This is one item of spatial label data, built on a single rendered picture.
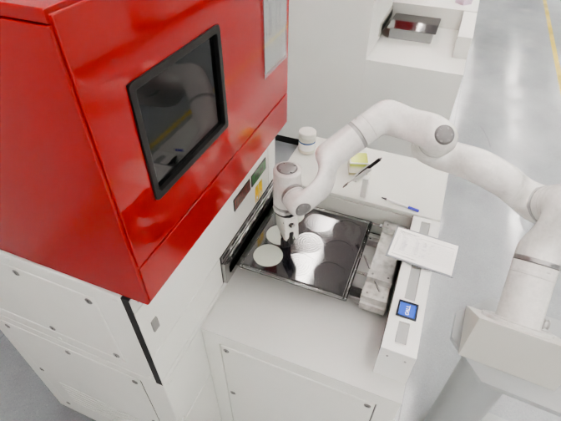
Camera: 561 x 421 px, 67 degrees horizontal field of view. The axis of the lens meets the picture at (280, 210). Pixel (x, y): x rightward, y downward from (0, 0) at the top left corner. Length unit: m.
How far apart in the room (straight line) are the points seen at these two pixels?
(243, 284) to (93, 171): 0.85
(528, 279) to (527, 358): 0.21
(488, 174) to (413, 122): 0.26
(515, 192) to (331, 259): 0.59
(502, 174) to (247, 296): 0.86
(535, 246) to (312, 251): 0.66
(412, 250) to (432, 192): 0.33
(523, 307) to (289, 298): 0.68
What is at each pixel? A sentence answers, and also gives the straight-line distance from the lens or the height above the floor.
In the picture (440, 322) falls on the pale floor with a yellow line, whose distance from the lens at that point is 2.50.
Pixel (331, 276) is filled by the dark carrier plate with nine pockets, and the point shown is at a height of 0.90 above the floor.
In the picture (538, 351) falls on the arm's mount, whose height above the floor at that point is 0.96.
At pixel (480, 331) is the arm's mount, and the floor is 0.96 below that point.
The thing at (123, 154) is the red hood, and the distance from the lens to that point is 0.74.
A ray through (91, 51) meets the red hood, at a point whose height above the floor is 1.75.
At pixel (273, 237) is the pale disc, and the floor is 0.90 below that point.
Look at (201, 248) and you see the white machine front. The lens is 1.20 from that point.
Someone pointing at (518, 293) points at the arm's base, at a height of 1.01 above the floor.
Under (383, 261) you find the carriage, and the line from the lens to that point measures 1.49.
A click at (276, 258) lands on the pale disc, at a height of 0.90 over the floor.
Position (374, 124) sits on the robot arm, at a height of 1.34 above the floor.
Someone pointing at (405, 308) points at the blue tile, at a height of 0.96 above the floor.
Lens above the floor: 1.98
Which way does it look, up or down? 43 degrees down
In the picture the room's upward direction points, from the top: straight up
